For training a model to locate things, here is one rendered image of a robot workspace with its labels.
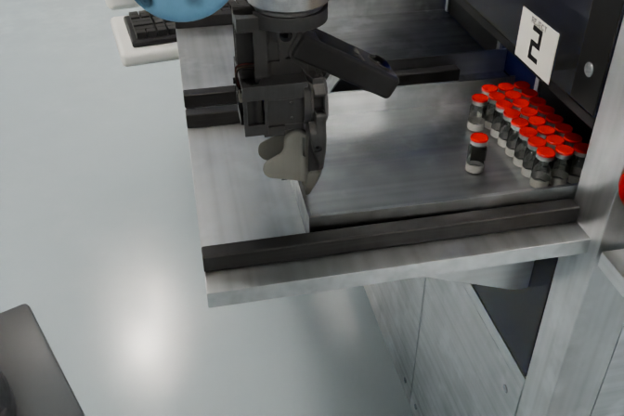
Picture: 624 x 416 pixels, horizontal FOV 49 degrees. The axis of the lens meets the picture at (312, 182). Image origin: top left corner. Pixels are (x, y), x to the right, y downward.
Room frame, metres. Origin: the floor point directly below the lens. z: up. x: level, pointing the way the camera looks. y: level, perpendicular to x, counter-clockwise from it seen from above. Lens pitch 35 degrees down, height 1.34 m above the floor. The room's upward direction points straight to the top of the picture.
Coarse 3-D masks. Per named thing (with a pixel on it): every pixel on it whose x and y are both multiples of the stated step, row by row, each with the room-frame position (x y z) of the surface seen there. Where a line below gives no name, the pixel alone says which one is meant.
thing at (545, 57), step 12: (528, 12) 0.76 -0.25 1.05; (528, 24) 0.76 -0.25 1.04; (540, 24) 0.73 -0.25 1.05; (528, 36) 0.75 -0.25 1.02; (552, 36) 0.70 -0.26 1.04; (516, 48) 0.77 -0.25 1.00; (528, 48) 0.75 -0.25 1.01; (540, 48) 0.72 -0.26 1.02; (552, 48) 0.70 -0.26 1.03; (528, 60) 0.74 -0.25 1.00; (540, 60) 0.72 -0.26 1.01; (552, 60) 0.69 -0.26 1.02; (540, 72) 0.71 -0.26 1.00
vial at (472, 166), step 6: (474, 144) 0.68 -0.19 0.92; (480, 144) 0.68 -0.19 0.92; (486, 144) 0.68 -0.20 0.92; (468, 150) 0.68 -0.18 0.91; (474, 150) 0.68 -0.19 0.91; (480, 150) 0.68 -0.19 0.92; (486, 150) 0.68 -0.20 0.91; (468, 156) 0.68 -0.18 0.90; (474, 156) 0.68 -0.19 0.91; (480, 156) 0.67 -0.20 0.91; (486, 156) 0.68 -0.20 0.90; (468, 162) 0.68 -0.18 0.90; (474, 162) 0.68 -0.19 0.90; (480, 162) 0.68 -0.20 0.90; (468, 168) 0.68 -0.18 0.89; (474, 168) 0.67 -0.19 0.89; (480, 168) 0.68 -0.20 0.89
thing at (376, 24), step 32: (352, 0) 1.17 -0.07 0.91; (384, 0) 1.19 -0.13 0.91; (416, 0) 1.20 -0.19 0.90; (352, 32) 1.10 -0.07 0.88; (384, 32) 1.10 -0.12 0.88; (416, 32) 1.10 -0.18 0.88; (448, 32) 1.10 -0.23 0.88; (416, 64) 0.93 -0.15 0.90; (448, 64) 0.94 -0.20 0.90; (480, 64) 0.95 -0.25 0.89
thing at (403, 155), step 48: (336, 96) 0.82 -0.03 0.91; (432, 96) 0.84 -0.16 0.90; (336, 144) 0.74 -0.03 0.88; (384, 144) 0.74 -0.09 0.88; (432, 144) 0.74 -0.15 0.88; (336, 192) 0.64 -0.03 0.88; (384, 192) 0.64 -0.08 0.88; (432, 192) 0.64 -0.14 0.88; (480, 192) 0.64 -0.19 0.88; (528, 192) 0.60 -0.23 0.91
